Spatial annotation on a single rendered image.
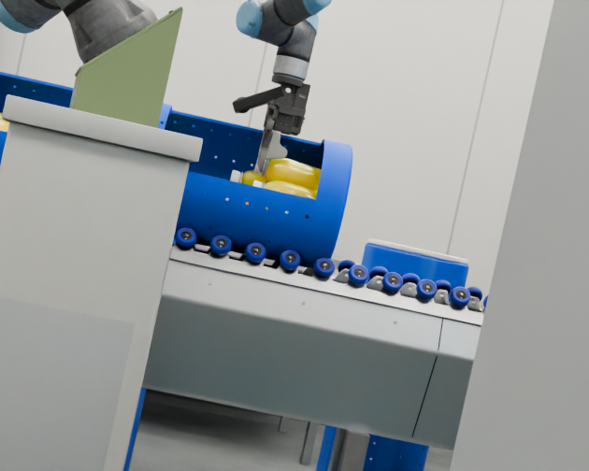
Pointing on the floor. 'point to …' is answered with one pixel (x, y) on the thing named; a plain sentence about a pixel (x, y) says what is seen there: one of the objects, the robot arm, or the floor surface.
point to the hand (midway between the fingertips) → (258, 165)
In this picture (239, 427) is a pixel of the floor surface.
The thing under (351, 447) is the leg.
